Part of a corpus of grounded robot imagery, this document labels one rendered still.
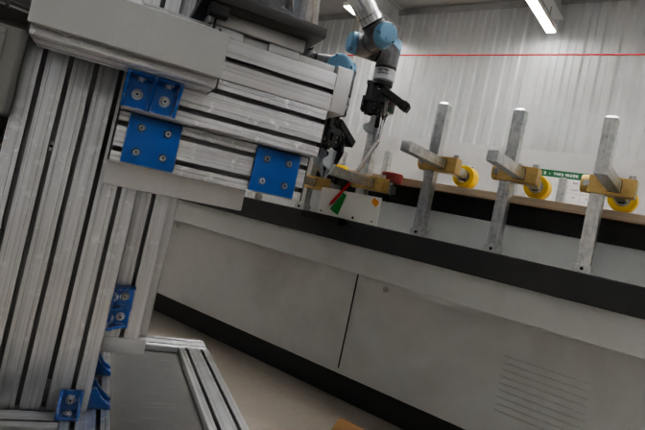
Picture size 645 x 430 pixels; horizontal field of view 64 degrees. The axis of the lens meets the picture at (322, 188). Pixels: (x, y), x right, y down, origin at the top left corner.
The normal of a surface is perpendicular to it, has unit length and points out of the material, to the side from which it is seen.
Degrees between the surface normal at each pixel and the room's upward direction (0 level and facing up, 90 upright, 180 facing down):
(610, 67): 90
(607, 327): 90
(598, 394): 90
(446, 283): 90
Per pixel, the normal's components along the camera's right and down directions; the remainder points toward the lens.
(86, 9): 0.38, 0.04
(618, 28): -0.59, -0.16
